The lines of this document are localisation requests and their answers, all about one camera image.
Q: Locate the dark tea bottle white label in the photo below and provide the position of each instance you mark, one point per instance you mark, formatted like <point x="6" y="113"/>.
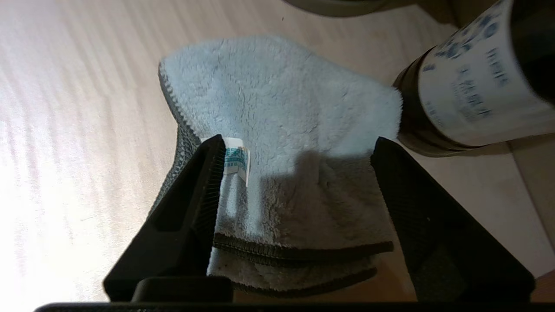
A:
<point x="472" y="82"/>

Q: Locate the light blue microfibre cloth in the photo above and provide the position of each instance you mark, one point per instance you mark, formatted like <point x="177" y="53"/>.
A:
<point x="286" y="112"/>

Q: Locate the grey kettle base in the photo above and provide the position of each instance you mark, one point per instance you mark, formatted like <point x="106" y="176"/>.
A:
<point x="334" y="6"/>

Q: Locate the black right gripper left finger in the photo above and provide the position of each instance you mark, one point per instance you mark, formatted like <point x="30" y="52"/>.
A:
<point x="177" y="229"/>

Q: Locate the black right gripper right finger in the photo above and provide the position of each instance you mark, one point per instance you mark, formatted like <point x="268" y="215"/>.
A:
<point x="442" y="242"/>

